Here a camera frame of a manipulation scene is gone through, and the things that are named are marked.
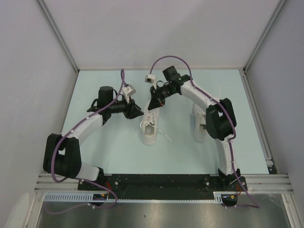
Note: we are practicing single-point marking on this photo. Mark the aluminium rail frame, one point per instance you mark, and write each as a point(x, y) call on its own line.
point(256, 183)

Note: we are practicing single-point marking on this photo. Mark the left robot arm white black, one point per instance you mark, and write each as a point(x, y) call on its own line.
point(62, 154)

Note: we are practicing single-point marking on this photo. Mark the left corner metal post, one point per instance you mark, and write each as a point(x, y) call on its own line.
point(57, 34)

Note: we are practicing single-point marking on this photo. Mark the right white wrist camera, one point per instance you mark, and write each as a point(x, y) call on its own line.
point(151, 79)

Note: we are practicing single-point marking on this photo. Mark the white cable duct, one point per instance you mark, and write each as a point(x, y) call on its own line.
point(103, 197)

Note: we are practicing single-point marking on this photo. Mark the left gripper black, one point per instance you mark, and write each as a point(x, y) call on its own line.
point(132, 110)

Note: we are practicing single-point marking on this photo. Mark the corner metal post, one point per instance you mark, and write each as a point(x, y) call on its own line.
point(266, 31)
point(57, 34)

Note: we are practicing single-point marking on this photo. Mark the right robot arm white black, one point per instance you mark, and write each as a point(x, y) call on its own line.
point(220, 118)

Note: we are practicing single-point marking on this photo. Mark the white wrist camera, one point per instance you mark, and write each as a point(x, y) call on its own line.
point(151, 79)
point(128, 91)

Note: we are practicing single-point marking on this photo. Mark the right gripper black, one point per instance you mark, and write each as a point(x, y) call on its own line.
point(156, 100)

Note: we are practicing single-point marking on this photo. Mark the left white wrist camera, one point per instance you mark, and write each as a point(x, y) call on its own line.
point(128, 91)

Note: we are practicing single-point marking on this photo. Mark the white sneaker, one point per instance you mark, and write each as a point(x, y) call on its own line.
point(200, 132)
point(149, 127)

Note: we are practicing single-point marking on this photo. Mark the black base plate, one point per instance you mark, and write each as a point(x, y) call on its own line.
point(170, 186)

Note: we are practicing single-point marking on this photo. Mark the right corner metal post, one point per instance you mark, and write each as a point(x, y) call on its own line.
point(266, 31)

